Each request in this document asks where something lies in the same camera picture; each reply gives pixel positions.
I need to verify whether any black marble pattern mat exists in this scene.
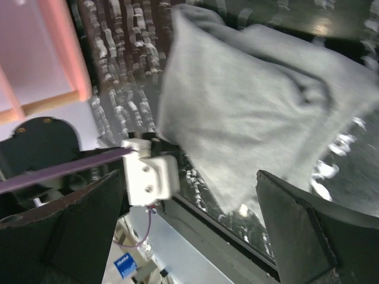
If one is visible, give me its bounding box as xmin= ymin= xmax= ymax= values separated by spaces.
xmin=69 ymin=1 xmax=378 ymax=261

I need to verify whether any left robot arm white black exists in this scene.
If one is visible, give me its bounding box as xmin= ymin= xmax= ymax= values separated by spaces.
xmin=1 ymin=117 xmax=186 ymax=219

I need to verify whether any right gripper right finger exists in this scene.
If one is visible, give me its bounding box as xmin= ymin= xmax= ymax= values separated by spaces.
xmin=256 ymin=170 xmax=378 ymax=283

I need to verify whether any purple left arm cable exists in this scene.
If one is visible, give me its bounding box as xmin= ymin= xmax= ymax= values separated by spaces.
xmin=0 ymin=146 xmax=134 ymax=195

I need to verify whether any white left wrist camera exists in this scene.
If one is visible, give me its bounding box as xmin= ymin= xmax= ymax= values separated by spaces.
xmin=121 ymin=138 xmax=180 ymax=206

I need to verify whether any grey t-shirt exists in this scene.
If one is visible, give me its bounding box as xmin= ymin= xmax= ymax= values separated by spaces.
xmin=158 ymin=4 xmax=378 ymax=212

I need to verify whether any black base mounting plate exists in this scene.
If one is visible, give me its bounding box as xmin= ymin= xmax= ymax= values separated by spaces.
xmin=158 ymin=196 xmax=280 ymax=283

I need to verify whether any pink two-tier shelf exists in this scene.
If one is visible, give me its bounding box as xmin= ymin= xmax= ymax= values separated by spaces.
xmin=1 ymin=1 xmax=92 ymax=124

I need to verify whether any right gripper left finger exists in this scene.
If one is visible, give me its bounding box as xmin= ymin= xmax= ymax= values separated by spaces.
xmin=1 ymin=170 xmax=123 ymax=283

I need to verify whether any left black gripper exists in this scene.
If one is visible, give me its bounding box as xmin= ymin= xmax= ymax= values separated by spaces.
xmin=142 ymin=133 xmax=190 ymax=171

